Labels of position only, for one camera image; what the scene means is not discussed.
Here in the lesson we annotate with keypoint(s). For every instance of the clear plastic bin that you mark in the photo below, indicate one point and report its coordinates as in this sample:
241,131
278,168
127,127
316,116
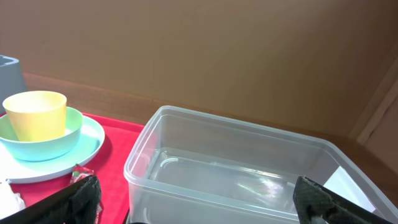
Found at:
192,167

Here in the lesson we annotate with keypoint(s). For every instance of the red snack wrapper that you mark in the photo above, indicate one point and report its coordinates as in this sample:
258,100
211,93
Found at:
79,173

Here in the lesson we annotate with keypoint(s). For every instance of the green bowl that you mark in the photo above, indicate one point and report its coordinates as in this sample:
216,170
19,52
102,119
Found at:
42,150

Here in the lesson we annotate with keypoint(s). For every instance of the white napkin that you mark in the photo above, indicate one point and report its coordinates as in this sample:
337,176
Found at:
10,202

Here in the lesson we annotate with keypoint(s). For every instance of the grey dishwasher rack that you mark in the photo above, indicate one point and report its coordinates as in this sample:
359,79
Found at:
11,79

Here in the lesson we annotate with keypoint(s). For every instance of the red serving tray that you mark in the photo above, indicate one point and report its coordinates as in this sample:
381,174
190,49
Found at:
108,165

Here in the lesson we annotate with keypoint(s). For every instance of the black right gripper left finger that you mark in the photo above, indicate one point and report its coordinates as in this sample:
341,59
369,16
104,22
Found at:
75,204

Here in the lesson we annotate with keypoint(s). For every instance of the white label on bin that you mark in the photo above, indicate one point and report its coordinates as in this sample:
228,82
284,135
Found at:
342,184

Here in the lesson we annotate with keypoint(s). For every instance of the light blue plate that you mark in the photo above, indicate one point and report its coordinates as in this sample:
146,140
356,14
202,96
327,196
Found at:
25,172

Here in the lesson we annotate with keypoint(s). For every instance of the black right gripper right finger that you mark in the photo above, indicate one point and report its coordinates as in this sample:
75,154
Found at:
316,204

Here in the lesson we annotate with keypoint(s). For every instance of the yellow cup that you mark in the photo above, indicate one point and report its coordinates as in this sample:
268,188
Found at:
37,115

